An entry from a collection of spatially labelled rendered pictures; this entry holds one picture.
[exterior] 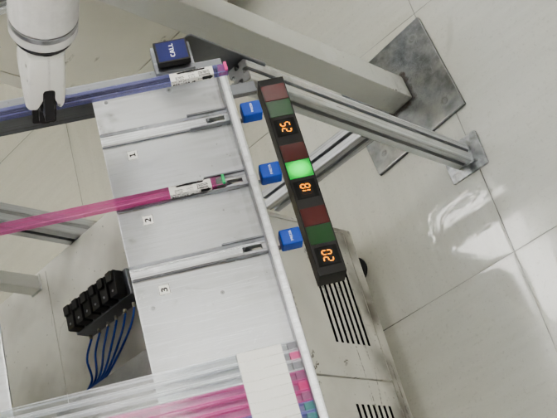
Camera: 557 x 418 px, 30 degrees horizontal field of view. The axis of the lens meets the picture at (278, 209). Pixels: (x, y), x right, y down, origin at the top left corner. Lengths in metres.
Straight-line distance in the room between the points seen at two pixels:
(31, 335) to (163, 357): 0.71
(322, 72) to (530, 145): 0.43
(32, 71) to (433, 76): 1.13
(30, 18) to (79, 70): 1.55
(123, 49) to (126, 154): 1.24
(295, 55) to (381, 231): 0.46
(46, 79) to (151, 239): 0.28
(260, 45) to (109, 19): 0.78
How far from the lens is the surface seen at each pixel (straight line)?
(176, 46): 1.57
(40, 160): 3.31
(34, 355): 2.03
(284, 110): 1.56
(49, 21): 1.25
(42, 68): 1.30
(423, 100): 2.23
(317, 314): 1.98
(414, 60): 2.28
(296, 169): 1.51
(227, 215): 1.46
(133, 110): 1.56
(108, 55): 2.75
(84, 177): 3.09
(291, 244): 1.43
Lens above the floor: 1.72
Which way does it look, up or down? 45 degrees down
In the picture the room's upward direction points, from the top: 76 degrees counter-clockwise
